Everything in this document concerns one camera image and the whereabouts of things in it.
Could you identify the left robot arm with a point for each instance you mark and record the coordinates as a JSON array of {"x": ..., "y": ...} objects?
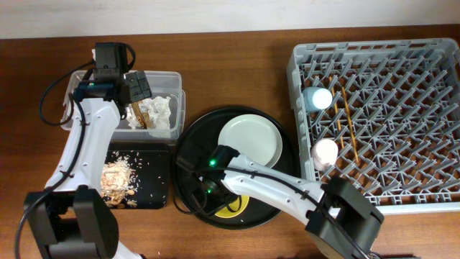
[{"x": 69, "y": 218}]

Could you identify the pink cup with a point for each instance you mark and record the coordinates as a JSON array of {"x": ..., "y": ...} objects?
[{"x": 324, "y": 154}]

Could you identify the gold snack wrapper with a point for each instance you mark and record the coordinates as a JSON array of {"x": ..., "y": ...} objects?
[{"x": 141, "y": 113}]

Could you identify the clear plastic bin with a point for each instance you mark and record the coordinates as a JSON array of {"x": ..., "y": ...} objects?
[{"x": 165, "y": 82}]

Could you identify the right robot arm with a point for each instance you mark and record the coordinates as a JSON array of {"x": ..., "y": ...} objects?
[{"x": 338, "y": 218}]

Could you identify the grey dishwasher rack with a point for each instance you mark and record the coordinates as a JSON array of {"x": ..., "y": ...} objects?
[{"x": 404, "y": 101}]

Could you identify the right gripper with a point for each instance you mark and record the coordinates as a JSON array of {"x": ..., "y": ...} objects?
[{"x": 210, "y": 208}]

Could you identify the grey plate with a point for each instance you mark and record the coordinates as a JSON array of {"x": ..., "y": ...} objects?
[{"x": 254, "y": 136}]

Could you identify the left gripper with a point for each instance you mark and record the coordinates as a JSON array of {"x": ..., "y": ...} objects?
[{"x": 137, "y": 80}]

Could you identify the white napkin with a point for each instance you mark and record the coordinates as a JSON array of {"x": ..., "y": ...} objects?
[{"x": 159, "y": 113}]

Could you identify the black rectangular tray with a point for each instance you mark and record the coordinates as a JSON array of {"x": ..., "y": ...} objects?
[{"x": 153, "y": 168}]

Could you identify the yellow bowl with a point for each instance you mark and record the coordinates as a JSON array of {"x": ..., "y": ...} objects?
[{"x": 239, "y": 210}]

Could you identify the blue cup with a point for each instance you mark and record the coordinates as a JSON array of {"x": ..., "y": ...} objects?
[{"x": 317, "y": 98}]

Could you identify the food scraps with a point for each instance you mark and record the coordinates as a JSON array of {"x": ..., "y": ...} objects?
[{"x": 120, "y": 181}]

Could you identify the round black serving tray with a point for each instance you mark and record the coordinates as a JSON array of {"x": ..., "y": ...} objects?
[{"x": 196, "y": 144}]

